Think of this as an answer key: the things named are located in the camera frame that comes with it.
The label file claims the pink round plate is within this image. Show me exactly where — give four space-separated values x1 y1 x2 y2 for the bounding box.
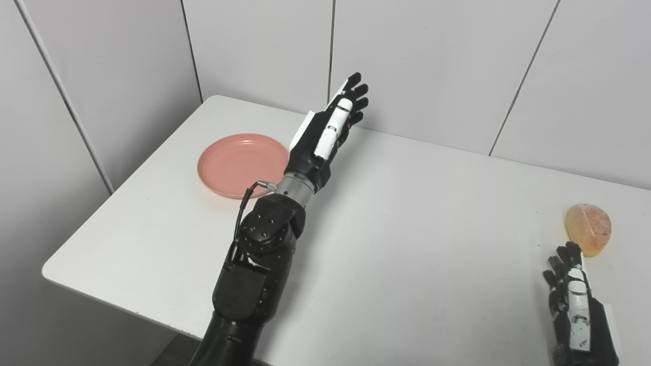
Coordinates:
197 133 290 199

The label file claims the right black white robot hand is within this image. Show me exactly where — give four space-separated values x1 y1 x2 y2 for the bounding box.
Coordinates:
542 241 621 366

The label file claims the oval bread roll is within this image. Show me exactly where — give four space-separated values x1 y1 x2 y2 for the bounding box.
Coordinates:
565 203 612 258

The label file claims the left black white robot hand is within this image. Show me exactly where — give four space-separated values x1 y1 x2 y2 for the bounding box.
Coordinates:
284 72 370 193

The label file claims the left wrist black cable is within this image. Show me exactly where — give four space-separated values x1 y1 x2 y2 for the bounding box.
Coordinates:
226 180 278 265

